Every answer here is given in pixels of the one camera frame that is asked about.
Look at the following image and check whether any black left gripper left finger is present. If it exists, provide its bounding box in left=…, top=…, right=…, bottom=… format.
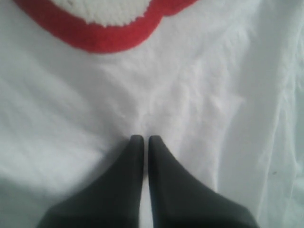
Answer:
left=38, top=135, right=144, bottom=228

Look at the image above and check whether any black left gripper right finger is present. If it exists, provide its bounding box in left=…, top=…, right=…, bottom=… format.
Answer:
left=148, top=136, right=258, bottom=228

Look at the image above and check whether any white t-shirt red print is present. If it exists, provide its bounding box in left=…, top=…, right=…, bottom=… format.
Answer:
left=0, top=0, right=304, bottom=228

